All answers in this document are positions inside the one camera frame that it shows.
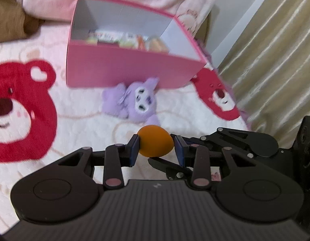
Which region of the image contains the orange ball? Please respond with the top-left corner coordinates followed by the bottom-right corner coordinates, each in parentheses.
top-left (137, 125), bottom-right (174, 158)

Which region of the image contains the purple plush toy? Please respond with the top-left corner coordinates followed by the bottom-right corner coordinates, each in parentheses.
top-left (102, 78), bottom-right (160, 126)

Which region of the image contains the white blanket with red bears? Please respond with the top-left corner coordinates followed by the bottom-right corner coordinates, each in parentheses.
top-left (0, 22), bottom-right (253, 234)

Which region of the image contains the beige striped curtain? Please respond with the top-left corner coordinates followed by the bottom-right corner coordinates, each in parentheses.
top-left (219, 0), bottom-right (310, 147)

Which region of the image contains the pink cardboard box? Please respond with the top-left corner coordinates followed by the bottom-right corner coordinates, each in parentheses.
top-left (66, 0), bottom-right (208, 89)

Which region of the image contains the white orange packet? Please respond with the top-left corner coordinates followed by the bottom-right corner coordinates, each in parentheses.
top-left (119, 33), bottom-right (148, 50)

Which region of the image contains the blue white tissue pack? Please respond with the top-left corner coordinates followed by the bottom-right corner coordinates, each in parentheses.
top-left (146, 37), bottom-right (170, 53)

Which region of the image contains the white tissue pack red print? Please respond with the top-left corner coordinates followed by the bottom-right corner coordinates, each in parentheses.
top-left (85, 29), bottom-right (122, 45)

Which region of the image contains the brown pillow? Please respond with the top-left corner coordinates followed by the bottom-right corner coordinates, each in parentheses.
top-left (0, 0), bottom-right (44, 43)

